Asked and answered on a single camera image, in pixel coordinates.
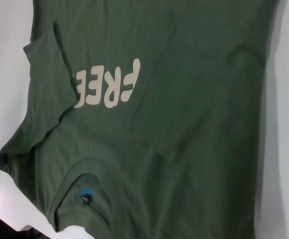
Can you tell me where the dark green FREE T-shirt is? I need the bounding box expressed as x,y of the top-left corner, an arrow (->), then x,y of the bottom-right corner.
0,0 -> 289,239

